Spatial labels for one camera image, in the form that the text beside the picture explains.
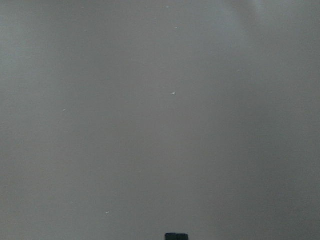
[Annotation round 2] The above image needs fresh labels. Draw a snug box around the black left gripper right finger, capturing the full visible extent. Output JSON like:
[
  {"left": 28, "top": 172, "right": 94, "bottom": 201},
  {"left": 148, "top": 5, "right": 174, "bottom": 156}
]
[{"left": 176, "top": 233, "right": 189, "bottom": 240}]

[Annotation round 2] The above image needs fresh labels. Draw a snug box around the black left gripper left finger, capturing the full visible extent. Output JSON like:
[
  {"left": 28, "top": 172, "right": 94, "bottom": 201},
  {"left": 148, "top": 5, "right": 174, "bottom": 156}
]
[{"left": 164, "top": 232, "right": 177, "bottom": 240}]

